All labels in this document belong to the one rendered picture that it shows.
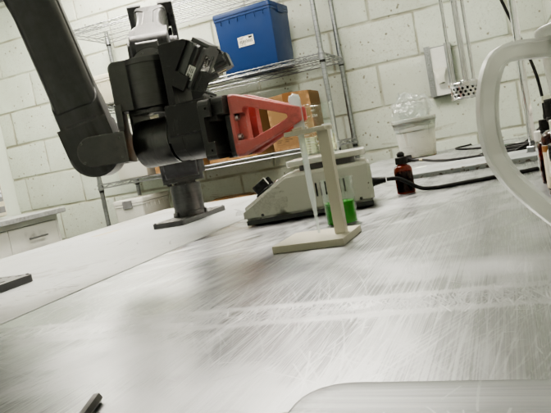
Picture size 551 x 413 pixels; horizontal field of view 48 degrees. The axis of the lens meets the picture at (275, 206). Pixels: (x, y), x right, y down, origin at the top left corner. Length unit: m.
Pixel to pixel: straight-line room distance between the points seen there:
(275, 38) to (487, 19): 1.06
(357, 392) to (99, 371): 0.25
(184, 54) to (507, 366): 0.53
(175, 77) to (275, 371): 0.46
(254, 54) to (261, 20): 0.17
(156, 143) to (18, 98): 3.85
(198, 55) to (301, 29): 2.87
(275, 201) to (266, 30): 2.39
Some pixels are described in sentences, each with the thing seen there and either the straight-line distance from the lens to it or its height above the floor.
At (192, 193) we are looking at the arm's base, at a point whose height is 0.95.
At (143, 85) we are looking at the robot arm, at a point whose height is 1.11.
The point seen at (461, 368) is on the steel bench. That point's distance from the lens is 0.30.
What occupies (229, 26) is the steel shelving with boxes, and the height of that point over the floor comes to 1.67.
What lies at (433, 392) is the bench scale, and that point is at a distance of 0.16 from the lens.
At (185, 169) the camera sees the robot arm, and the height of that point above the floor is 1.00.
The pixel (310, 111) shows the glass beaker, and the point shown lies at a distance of 0.96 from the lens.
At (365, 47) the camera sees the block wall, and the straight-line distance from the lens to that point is 3.48.
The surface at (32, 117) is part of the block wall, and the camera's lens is 4.49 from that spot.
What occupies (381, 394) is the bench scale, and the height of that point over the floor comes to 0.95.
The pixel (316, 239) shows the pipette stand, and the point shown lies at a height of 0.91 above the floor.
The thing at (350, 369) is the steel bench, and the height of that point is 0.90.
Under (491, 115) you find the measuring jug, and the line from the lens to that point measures 0.37.
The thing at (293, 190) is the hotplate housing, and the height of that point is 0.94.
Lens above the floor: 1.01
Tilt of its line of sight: 5 degrees down
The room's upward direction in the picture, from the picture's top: 11 degrees counter-clockwise
